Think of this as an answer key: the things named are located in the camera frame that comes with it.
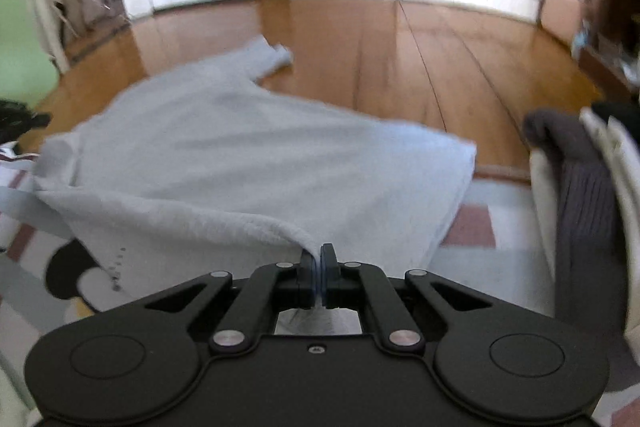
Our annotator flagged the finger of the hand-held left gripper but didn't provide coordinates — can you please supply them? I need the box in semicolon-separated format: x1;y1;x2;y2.
0;100;52;142

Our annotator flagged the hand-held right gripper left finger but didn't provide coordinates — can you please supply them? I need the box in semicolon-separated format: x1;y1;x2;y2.
145;244;317;355

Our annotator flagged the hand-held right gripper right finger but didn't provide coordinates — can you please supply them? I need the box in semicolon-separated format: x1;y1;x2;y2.
320;243;493;353

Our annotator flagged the light grey shirt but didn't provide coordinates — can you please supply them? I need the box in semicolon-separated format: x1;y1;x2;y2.
0;34;478;335

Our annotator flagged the pale green panel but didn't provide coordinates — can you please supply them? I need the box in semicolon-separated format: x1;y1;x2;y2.
0;0;61;108

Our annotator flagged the checkered rug with brown border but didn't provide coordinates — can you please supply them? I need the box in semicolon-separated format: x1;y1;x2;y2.
0;157;640;427

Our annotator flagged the small blue bottle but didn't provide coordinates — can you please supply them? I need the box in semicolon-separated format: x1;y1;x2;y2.
572;22;591;58

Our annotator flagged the pink bag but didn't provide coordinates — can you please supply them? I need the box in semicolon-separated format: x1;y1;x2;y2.
540;0;591;45

